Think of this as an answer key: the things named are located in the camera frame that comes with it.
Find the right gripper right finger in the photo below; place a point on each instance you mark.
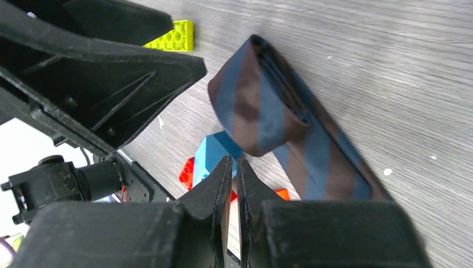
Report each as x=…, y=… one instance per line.
x=279, y=233

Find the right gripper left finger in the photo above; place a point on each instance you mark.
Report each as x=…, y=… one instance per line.
x=191, y=231

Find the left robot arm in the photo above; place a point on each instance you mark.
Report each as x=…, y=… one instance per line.
x=55, y=180

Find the navy brown striped tie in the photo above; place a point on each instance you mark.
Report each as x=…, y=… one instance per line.
x=265, y=106

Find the lime green flat block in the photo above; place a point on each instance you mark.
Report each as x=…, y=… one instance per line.
x=179, y=39

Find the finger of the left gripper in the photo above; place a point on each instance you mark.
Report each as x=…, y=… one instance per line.
x=84, y=91
x=118, y=21

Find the blue block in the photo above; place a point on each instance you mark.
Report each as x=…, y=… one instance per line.
x=212, y=149

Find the orange-red small block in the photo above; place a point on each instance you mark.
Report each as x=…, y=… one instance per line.
x=283, y=193

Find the red block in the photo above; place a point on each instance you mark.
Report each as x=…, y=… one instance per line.
x=186, y=175

